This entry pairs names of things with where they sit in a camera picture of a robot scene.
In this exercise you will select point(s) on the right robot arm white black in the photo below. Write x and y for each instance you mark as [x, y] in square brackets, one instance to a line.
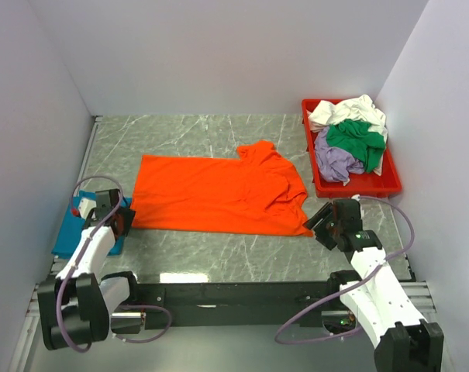
[403, 339]

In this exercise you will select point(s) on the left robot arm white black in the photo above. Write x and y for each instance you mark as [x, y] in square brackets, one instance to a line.
[76, 305]

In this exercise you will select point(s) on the lilac t-shirt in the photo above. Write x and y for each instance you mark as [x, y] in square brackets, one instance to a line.
[335, 164]

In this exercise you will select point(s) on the orange t-shirt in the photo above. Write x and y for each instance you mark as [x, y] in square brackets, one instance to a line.
[258, 193]

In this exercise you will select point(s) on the folded blue t-shirt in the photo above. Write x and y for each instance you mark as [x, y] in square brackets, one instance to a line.
[70, 231]

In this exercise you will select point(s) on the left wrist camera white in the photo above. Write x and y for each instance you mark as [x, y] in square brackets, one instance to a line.
[85, 205]

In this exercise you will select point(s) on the black base beam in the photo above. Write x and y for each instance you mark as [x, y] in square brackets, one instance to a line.
[161, 306]

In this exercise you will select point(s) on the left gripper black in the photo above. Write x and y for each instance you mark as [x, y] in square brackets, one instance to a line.
[128, 214]

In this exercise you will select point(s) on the red plastic bin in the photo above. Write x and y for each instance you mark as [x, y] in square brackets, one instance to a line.
[379, 186]

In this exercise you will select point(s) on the green t-shirt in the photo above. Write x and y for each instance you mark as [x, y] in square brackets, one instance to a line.
[354, 137]

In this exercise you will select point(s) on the white t-shirt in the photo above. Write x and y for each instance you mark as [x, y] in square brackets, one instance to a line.
[362, 108]

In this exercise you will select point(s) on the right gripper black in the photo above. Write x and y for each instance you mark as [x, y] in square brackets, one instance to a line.
[326, 213]

